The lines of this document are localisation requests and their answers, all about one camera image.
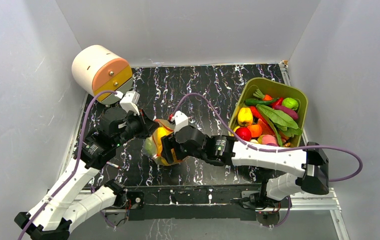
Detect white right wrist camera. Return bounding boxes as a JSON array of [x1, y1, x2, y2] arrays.
[[168, 110, 189, 133]]

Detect green toy cabbage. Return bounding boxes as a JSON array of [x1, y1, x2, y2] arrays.
[[142, 136, 158, 159]]

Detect long green toy leaf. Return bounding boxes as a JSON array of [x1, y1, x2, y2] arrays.
[[256, 104, 302, 138]]

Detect clear zip bag orange zipper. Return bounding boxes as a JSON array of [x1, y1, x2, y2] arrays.
[[150, 119, 189, 164]]

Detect red toy apple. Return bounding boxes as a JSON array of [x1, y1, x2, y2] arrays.
[[234, 126, 252, 142]]

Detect purple toy sweet potato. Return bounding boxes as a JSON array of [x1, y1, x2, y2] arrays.
[[274, 105, 299, 121]]

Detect lime green toy fruit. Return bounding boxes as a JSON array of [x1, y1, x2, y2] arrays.
[[282, 97, 299, 111]]

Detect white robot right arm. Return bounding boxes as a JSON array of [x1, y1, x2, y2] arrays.
[[157, 125, 329, 207]]

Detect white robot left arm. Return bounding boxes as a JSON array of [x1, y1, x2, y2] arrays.
[[14, 107, 159, 240]]

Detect round white mini drawer cabinet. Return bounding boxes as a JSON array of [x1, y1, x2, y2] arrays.
[[71, 45, 134, 97]]

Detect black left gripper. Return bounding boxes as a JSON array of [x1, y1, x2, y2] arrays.
[[114, 108, 160, 148]]

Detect red toy chili pepper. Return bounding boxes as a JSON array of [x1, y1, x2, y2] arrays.
[[270, 97, 284, 109]]

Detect green toy cucumber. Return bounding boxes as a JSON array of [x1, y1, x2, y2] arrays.
[[244, 98, 279, 106]]

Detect yellow toy lemon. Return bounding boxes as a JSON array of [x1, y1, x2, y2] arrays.
[[153, 126, 174, 143]]

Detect yellow toy banana bunch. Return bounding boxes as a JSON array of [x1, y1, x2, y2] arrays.
[[157, 149, 185, 166]]

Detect orange toy fruit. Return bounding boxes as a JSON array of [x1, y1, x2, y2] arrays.
[[247, 124, 263, 138]]

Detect olive green plastic bin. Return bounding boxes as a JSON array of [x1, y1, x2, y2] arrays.
[[228, 77, 309, 129]]

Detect orange toy carrot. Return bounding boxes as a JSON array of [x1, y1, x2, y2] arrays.
[[253, 89, 273, 101]]

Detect yellow toy bell pepper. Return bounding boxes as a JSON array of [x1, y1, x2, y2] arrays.
[[237, 107, 254, 127]]

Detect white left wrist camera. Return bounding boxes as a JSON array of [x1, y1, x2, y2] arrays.
[[119, 90, 140, 115]]

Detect red white marker pen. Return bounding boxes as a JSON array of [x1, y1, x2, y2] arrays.
[[106, 161, 121, 169]]

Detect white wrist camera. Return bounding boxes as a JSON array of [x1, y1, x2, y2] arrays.
[[119, 90, 140, 115], [168, 110, 189, 133]]

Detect light pink toy peach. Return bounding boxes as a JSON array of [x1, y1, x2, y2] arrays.
[[261, 134, 279, 147]]

